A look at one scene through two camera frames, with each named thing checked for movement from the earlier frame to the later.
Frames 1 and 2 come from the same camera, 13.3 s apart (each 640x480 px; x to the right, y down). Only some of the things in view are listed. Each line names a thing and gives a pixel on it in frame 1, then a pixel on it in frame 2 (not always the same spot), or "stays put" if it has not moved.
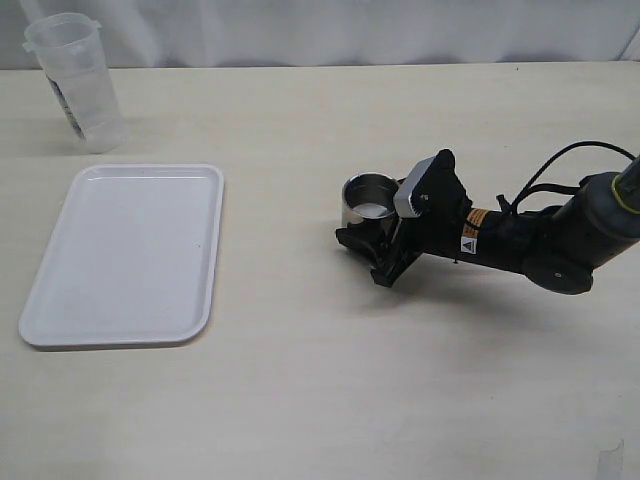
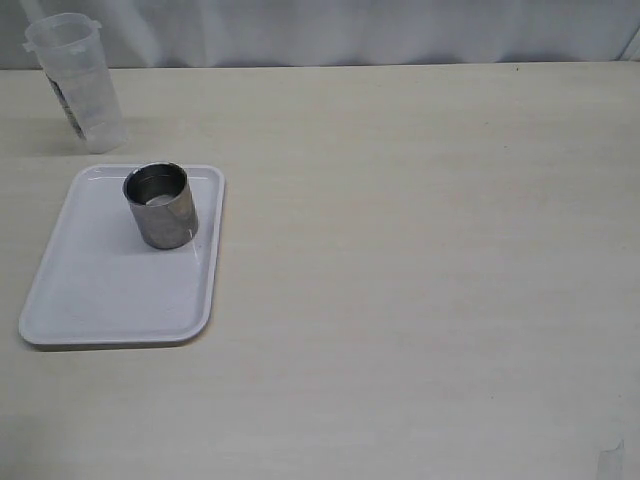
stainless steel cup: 368,196 to 161,198
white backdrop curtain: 204,33 stays put
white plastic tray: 134,259 stays put
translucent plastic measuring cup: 70,48 stays put
